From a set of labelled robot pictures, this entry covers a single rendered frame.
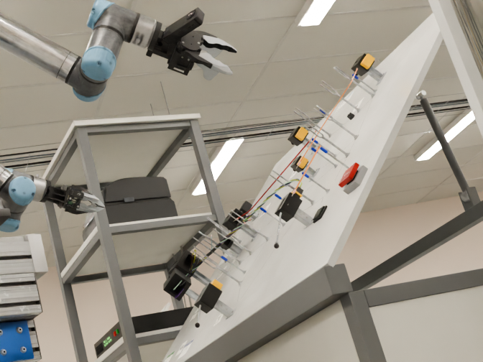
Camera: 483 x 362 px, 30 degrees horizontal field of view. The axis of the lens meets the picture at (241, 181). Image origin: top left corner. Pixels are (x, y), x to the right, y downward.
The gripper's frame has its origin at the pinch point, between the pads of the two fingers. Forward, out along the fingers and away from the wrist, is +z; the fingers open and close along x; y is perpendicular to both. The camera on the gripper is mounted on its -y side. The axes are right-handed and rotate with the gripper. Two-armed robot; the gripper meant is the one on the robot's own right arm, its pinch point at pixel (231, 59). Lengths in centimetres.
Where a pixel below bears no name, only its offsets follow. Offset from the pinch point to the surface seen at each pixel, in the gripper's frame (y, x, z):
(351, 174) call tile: 0.5, 23.4, 33.4
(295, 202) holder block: 22.2, 16.7, 28.5
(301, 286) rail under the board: 14, 49, 28
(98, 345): 150, -7, 7
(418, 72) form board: -9.5, -10.9, 46.5
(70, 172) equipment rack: 139, -73, -23
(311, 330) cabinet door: 24, 53, 36
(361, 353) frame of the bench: 10, 65, 41
